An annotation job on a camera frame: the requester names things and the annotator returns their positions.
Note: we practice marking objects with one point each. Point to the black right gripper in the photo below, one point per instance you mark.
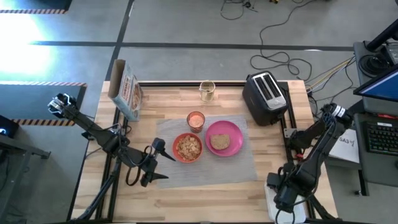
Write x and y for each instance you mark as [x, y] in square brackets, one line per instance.
[286, 199]

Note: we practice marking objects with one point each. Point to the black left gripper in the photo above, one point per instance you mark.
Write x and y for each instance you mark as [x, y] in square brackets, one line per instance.
[141, 161]

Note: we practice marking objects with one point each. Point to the orange bowl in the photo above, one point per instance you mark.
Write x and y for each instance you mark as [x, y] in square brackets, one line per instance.
[175, 147]

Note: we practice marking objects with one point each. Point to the grey woven placemat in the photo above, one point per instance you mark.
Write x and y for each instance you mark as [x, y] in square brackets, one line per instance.
[211, 171]

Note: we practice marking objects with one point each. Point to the brown bread slice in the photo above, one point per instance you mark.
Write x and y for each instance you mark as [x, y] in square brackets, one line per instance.
[220, 142]

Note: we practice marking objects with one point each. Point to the light blue cereal box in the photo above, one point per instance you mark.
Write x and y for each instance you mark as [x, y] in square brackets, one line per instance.
[129, 99]

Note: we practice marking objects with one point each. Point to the pink plate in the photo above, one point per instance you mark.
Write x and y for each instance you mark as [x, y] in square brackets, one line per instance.
[224, 127]

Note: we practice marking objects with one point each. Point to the clear glass cup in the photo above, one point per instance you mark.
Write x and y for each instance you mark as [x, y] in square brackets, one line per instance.
[207, 95]

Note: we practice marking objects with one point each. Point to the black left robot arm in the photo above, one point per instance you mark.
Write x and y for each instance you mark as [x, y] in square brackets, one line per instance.
[90, 130]

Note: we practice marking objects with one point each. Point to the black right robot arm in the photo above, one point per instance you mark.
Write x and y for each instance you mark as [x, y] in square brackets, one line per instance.
[311, 168]

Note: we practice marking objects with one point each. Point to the white plastic container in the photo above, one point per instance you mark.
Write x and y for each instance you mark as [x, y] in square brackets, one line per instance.
[270, 213]

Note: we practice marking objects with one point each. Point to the brown cereal squares heap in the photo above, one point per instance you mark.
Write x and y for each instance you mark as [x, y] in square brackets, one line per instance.
[188, 148]

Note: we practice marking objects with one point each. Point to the black two-slot toaster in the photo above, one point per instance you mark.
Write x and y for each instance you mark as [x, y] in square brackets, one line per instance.
[259, 109]

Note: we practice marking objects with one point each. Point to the white printed booklet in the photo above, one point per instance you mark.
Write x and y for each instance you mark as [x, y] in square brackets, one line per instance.
[346, 149]

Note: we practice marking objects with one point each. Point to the grey computer desk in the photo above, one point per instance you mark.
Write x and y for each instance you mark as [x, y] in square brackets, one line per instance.
[382, 168]

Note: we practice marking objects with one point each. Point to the black keyboard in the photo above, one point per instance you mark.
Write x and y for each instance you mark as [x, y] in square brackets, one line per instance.
[384, 138]

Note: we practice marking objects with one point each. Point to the grey side desk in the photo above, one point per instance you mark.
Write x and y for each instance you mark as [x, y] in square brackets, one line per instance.
[18, 155]

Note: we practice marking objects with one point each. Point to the blue hazard-striped floor mat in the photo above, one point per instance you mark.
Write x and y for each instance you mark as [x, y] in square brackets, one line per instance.
[31, 102]

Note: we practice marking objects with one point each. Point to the computer monitor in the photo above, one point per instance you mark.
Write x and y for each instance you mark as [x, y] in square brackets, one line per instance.
[379, 88]

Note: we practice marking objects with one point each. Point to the black box with blue light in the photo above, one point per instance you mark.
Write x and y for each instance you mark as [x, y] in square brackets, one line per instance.
[7, 126]

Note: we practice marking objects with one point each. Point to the dark hazard-striped floor mat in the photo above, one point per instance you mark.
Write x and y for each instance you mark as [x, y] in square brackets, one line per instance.
[56, 3]

